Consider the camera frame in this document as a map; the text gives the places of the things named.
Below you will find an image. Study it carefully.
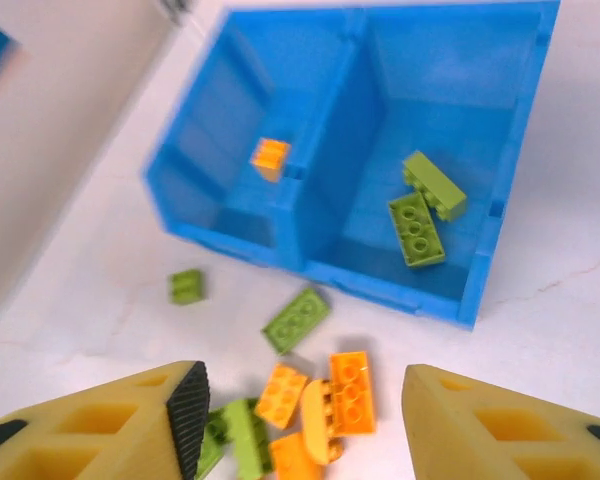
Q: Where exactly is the small green lego brick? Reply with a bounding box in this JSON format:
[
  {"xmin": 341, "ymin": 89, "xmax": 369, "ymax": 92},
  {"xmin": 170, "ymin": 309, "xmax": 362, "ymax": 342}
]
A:
[{"xmin": 168, "ymin": 268, "xmax": 206, "ymax": 305}]

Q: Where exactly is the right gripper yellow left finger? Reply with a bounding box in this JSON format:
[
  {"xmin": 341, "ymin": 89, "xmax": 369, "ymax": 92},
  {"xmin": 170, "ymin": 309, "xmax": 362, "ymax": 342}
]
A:
[{"xmin": 0, "ymin": 359, "xmax": 212, "ymax": 480}]

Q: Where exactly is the blue two-compartment bin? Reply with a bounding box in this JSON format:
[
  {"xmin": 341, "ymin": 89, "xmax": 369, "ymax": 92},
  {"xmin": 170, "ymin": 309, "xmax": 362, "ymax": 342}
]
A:
[{"xmin": 140, "ymin": 0, "xmax": 564, "ymax": 334}]

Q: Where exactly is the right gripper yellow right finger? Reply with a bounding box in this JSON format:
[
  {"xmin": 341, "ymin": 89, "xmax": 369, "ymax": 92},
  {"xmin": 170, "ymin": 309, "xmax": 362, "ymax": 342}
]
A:
[{"xmin": 402, "ymin": 363, "xmax": 600, "ymax": 480}]

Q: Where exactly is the orange curved lego piece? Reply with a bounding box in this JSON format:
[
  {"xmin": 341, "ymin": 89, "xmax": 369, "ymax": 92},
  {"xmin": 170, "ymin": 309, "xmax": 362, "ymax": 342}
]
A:
[{"xmin": 299, "ymin": 378, "xmax": 346, "ymax": 467}]

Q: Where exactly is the orange lego brick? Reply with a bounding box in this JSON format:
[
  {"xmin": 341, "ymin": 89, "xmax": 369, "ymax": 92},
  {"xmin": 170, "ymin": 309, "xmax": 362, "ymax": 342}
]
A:
[
  {"xmin": 253, "ymin": 362, "xmax": 310, "ymax": 431},
  {"xmin": 249, "ymin": 137, "xmax": 292, "ymax": 184},
  {"xmin": 327, "ymin": 350, "xmax": 379, "ymax": 435},
  {"xmin": 268, "ymin": 432, "xmax": 325, "ymax": 480}
]

